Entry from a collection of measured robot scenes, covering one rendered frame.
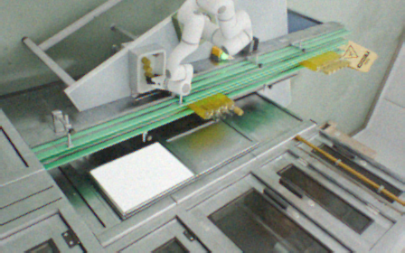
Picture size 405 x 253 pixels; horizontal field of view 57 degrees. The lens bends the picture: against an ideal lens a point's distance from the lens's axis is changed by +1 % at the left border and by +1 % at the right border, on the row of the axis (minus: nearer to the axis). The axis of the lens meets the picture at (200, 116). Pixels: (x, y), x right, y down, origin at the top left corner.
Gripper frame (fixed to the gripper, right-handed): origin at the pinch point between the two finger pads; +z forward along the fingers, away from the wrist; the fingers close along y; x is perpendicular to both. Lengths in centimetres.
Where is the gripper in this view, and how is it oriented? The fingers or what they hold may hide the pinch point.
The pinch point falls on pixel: (152, 78)
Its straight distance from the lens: 201.6
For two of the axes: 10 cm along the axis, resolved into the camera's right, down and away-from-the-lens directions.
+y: 7.5, -2.9, 6.0
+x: -0.6, -9.2, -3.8
